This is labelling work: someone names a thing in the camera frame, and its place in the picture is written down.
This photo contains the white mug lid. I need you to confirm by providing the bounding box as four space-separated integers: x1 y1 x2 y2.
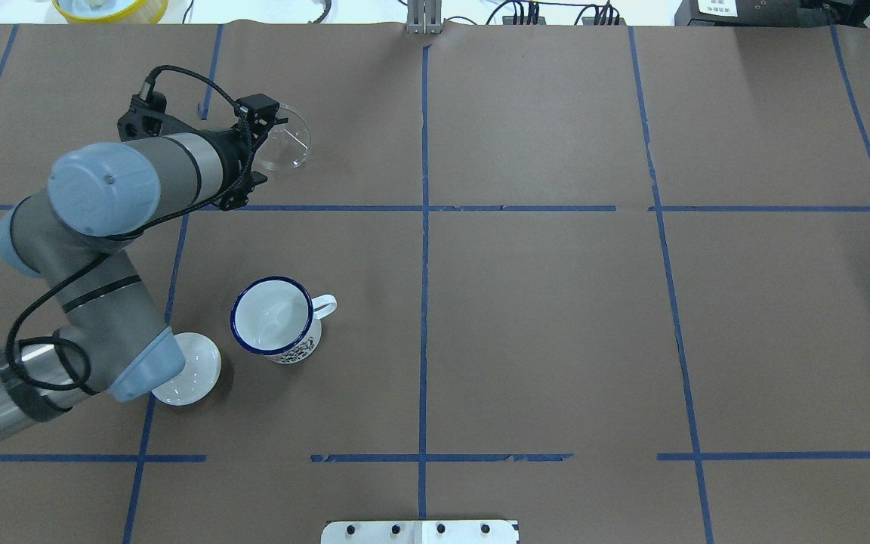
152 332 222 406

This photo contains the white enamel mug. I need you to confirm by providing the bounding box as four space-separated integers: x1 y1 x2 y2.
229 276 338 365

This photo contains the yellow tape roll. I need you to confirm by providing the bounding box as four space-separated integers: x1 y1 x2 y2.
51 1 170 24

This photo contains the black mini computer box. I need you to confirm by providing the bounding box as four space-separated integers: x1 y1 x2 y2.
674 1 832 28

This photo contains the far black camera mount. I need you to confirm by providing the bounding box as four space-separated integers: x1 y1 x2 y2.
117 91 179 142

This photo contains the aluminium frame post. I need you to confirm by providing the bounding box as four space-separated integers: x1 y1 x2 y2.
403 0 444 35

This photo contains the white camera stand post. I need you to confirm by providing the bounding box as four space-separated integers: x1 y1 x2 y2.
320 519 520 543

